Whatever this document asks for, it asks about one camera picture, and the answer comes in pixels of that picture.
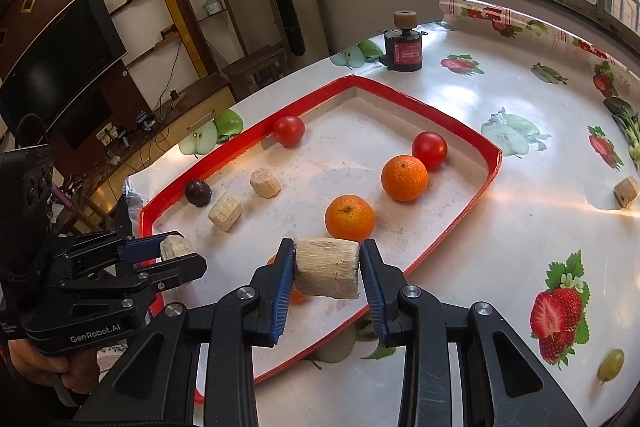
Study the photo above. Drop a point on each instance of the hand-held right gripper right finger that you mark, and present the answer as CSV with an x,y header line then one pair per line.
x,y
372,302

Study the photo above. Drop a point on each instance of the dark purple plum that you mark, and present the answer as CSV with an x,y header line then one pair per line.
x,y
198,193

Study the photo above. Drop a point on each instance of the black flat screen television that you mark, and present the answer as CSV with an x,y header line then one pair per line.
x,y
60,57

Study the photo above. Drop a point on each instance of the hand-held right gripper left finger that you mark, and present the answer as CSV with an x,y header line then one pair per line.
x,y
285,302

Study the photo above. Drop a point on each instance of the small pale green box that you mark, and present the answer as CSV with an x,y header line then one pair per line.
x,y
212,8

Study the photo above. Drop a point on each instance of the red tomato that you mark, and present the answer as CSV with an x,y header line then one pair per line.
x,y
430,149
288,130

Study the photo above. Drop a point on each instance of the black motor with red label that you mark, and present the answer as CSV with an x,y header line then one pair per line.
x,y
402,44

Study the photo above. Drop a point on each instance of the person's left hand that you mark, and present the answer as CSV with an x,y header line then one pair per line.
x,y
40,367

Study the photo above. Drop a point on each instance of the red rimmed white tray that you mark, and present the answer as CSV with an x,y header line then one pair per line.
x,y
325,147

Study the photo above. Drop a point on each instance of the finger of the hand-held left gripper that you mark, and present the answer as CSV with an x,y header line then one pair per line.
x,y
142,248
180,269

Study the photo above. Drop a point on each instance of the orange mandarin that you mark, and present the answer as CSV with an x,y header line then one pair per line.
x,y
404,177
298,296
350,217

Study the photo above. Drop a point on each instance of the fruit printed white tablecloth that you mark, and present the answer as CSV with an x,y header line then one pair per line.
x,y
525,232

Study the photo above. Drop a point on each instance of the wooden chair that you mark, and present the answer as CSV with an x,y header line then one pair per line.
x,y
255,64

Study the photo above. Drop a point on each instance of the green bok choy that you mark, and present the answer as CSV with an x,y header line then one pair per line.
x,y
625,122

